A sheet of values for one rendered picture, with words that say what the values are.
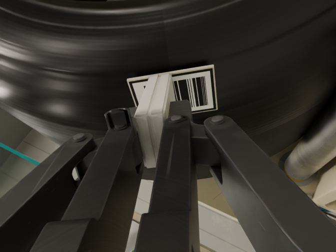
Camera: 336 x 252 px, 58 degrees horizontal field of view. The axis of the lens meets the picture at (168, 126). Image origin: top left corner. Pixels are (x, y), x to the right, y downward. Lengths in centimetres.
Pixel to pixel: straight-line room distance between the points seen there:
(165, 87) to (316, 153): 28
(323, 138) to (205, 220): 297
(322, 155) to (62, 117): 30
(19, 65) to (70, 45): 5
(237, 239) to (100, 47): 313
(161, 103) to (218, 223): 317
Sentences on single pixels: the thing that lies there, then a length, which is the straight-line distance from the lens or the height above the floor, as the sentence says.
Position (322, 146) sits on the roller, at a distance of 39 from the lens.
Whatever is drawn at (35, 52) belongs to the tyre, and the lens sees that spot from 26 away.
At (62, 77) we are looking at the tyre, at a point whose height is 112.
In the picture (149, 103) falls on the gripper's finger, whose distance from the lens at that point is 15.
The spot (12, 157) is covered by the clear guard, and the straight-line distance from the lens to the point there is 118.
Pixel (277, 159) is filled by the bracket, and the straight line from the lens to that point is 56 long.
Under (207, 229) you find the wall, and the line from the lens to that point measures 329.
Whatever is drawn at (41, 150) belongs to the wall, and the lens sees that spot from 405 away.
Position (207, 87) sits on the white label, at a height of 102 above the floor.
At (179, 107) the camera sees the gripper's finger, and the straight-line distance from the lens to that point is 16.
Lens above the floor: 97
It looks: 17 degrees up
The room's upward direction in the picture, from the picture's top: 68 degrees counter-clockwise
